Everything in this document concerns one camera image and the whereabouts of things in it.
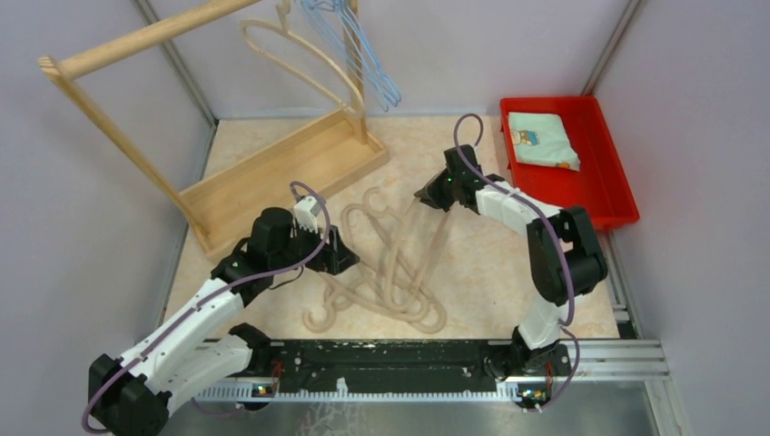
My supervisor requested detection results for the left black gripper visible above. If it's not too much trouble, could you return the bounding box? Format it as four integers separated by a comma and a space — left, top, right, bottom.
271, 217, 360, 275

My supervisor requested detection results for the beige plastic hanger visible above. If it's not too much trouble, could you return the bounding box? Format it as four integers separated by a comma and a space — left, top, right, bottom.
302, 267, 448, 334
341, 188, 420, 312
240, 0, 368, 122
379, 198, 452, 320

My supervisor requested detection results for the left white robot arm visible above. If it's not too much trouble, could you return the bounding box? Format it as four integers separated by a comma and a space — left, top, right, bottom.
81, 193, 359, 435

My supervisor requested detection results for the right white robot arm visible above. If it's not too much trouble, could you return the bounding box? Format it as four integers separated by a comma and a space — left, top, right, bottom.
414, 144, 608, 376

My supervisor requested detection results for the folded light green cloth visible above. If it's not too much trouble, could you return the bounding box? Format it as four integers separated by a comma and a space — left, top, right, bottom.
507, 112, 581, 172

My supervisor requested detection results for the wooden clothes rack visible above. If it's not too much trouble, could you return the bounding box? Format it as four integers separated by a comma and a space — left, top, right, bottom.
37, 1, 389, 260

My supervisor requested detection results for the red plastic bin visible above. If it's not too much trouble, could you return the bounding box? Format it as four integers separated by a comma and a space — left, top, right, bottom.
499, 96, 640, 231

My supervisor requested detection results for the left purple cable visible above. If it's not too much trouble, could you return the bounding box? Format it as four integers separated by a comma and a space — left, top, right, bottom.
81, 181, 332, 436

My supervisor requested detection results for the purple cable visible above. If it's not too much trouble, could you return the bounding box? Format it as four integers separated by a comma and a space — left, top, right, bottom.
81, 181, 332, 436
452, 113, 582, 413

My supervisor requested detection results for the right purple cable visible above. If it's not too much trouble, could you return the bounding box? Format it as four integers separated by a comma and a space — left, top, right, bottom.
452, 113, 582, 413

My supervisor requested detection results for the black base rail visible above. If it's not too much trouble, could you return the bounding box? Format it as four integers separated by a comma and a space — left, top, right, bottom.
192, 338, 573, 399

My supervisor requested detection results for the white cable duct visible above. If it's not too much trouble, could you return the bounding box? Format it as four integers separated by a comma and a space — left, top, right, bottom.
194, 381, 549, 407

